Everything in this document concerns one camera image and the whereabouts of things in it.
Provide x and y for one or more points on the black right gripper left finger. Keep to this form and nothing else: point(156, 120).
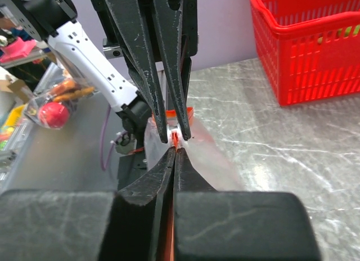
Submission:
point(132, 224)

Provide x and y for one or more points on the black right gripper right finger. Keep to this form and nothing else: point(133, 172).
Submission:
point(237, 225)

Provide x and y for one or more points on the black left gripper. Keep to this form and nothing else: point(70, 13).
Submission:
point(152, 31)

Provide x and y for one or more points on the clear zip top bag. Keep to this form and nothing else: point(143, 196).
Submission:
point(203, 153)

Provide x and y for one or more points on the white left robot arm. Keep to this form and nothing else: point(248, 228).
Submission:
point(56, 23)

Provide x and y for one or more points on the clear box of toys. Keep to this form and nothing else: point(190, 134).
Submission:
point(54, 106)

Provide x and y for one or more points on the pink plastic object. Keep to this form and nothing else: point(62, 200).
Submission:
point(17, 50)

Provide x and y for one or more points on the red plastic basket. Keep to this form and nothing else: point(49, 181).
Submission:
point(309, 49)

